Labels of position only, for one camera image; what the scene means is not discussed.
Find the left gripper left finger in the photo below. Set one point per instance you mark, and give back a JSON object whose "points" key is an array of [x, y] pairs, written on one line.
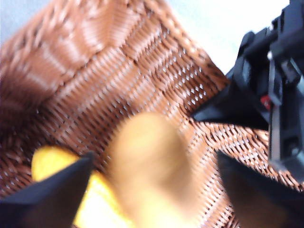
{"points": [[40, 204]]}

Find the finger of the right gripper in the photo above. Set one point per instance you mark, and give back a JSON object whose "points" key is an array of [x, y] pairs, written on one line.
{"points": [[235, 109]]}

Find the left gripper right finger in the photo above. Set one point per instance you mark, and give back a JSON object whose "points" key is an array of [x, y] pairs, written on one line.
{"points": [[266, 204]]}

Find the yellow toy vegetable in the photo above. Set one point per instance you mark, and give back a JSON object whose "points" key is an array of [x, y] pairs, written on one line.
{"points": [[99, 202]]}

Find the brown potato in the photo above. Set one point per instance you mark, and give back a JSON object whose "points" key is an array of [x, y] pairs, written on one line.
{"points": [[154, 171]]}

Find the brown wicker basket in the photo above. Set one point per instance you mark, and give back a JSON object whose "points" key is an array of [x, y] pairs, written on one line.
{"points": [[118, 71]]}

